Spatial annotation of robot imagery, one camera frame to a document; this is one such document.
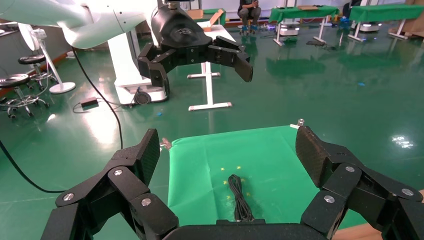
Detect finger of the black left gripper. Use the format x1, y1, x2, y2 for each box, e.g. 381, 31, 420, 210
207, 35, 255, 84
136, 42, 180, 98

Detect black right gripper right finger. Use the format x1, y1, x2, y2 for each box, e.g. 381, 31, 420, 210
294, 125, 424, 240

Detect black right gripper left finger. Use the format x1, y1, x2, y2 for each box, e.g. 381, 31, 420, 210
41, 128, 180, 240

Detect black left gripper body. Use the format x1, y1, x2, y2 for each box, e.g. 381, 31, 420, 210
150, 3, 214, 66

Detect black data cable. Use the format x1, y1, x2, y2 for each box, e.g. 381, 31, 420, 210
227, 173, 256, 223

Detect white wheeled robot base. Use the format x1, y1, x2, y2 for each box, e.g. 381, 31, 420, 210
107, 31, 169, 108
358, 21, 381, 33
277, 19, 301, 37

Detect open brown cardboard carton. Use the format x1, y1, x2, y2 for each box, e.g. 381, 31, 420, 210
187, 8, 225, 33

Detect stool with blue wheels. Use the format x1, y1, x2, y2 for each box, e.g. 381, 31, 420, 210
238, 22, 262, 37

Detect green cloth covered table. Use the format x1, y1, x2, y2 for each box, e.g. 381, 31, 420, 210
347, 3, 424, 43
268, 4, 341, 47
202, 7, 228, 27

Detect white metal leg table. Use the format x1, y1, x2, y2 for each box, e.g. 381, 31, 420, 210
186, 24, 237, 113

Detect seated person in black shirt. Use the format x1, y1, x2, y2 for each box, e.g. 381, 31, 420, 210
237, 0, 263, 27

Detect black round stool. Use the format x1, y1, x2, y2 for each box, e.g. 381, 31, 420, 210
0, 73, 51, 119
18, 53, 58, 92

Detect person in dark clothes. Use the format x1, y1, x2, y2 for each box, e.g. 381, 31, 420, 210
340, 0, 363, 25

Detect stacked brown cardboard boxes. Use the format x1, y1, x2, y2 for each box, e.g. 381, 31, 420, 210
388, 0, 424, 40

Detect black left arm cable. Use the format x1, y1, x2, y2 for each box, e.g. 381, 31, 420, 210
0, 46, 124, 194

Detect black power adapter with cord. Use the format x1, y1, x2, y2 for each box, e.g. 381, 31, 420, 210
72, 96, 133, 115

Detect white pedestal fan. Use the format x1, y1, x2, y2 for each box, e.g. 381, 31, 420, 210
17, 22, 77, 95

